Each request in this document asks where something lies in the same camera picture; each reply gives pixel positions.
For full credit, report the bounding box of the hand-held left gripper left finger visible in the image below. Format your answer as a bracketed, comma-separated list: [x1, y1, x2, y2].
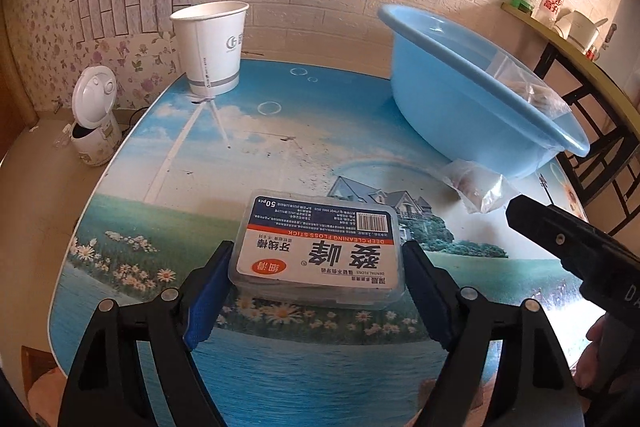
[65, 241, 236, 427]

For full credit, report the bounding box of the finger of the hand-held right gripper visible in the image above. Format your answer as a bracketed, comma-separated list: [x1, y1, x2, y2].
[505, 196, 609, 279]

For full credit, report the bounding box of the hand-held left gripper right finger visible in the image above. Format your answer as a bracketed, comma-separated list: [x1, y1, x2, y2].
[402, 239, 586, 427]

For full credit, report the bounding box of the clear dental floss box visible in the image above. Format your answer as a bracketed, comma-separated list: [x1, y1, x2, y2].
[227, 189, 406, 310]

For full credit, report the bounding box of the light blue plastic basin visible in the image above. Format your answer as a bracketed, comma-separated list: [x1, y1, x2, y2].
[377, 3, 591, 180]

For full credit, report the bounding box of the person's right hand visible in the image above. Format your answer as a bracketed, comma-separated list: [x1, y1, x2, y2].
[574, 317, 609, 389]

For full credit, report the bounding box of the small clear plastic bag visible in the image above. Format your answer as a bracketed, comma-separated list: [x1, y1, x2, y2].
[442, 158, 521, 214]

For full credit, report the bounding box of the large clear plastic bag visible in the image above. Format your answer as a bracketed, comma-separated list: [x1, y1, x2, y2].
[482, 52, 571, 122]

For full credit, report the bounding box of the yellow-edged black-framed side table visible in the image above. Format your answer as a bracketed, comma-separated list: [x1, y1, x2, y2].
[501, 2, 640, 233]

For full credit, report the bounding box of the pink blanket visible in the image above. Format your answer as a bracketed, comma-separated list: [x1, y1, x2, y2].
[30, 369, 69, 427]

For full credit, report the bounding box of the white rice cooker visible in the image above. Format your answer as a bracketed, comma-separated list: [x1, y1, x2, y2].
[67, 66, 123, 168]

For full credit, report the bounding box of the white electric kettle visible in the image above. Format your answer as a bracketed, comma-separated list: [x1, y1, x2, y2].
[600, 0, 640, 80]

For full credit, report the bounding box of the white paper cup grey band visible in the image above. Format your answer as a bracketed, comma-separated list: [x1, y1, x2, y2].
[170, 1, 250, 96]

